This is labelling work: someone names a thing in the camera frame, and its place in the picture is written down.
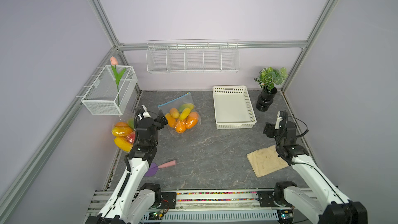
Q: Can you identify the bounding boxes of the red yellow mango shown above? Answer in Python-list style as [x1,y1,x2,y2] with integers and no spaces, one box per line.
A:
[126,131,136,145]

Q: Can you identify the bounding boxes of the clear zip-top bag blue zipper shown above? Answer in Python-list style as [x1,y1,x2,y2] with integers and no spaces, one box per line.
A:
[112,114,136,152]

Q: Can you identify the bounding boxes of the yellow orange long mango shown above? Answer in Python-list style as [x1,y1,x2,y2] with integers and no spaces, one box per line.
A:
[165,113,177,128]

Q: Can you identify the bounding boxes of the large orange mango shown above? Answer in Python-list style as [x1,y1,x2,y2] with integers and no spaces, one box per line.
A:
[115,122,129,127]

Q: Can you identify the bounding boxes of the orange wrinkled small mango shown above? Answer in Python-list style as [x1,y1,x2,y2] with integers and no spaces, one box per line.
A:
[170,108,180,119]

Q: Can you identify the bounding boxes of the spare clear zip-top bag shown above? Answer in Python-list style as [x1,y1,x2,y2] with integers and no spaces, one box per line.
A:
[158,92,202,135]

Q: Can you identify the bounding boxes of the small yellow mango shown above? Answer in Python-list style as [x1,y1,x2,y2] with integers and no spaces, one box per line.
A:
[179,108,191,121]

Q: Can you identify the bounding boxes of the orange mango top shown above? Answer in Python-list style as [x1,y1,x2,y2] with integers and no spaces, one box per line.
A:
[185,112,199,129]

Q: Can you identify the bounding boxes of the yellow green mango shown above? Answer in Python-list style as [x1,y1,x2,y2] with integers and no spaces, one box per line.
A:
[178,103,194,113]

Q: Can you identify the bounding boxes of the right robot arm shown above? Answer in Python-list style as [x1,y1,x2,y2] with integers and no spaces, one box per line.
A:
[263,117,368,224]

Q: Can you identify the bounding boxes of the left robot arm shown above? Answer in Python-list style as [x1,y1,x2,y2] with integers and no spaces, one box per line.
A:
[86,113,168,224]

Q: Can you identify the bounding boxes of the beige work glove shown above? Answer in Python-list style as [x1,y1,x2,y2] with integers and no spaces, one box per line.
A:
[247,145,288,178]

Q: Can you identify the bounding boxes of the purple pink scoop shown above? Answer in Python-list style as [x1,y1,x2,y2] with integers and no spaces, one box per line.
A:
[144,160,177,177]

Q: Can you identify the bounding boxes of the black glossy plant pot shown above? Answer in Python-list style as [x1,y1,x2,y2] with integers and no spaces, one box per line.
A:
[256,87,278,112]

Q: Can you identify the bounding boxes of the white perforated plastic basket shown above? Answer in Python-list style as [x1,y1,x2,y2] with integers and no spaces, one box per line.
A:
[212,85,257,130]

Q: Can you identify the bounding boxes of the green artificial plant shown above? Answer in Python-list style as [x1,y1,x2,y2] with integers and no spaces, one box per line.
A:
[254,67,288,93]

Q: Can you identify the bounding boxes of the pink artificial tulip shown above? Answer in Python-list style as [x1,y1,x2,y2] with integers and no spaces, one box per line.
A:
[110,57,126,106]

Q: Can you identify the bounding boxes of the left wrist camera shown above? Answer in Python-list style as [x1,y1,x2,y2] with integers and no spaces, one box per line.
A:
[134,105,151,123]

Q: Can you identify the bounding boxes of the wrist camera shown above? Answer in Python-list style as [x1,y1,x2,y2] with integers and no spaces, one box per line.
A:
[134,105,151,123]
[275,111,284,130]

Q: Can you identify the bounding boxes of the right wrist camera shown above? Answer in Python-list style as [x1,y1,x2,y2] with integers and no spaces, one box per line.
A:
[275,111,284,130]

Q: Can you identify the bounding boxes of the white mesh wall basket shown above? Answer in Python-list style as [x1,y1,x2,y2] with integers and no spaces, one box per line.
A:
[80,65,137,116]

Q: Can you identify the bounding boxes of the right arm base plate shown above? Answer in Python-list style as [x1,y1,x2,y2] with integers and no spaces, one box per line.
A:
[256,190,293,208]

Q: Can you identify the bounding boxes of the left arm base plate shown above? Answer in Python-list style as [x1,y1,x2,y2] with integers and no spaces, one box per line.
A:
[150,192,177,209]

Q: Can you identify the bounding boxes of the white wire wall shelf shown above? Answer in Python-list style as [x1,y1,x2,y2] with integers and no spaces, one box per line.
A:
[146,39,240,73]

